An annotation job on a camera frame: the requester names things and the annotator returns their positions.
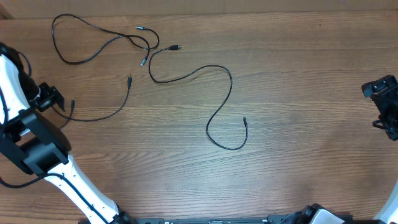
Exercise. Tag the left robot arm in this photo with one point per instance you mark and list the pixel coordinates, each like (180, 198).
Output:
(37, 146)

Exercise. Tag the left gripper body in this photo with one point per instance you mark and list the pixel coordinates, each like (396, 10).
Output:
(47, 96)

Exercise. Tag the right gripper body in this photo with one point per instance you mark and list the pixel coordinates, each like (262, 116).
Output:
(387, 103)

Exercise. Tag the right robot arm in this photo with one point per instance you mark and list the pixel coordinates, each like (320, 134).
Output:
(388, 213)

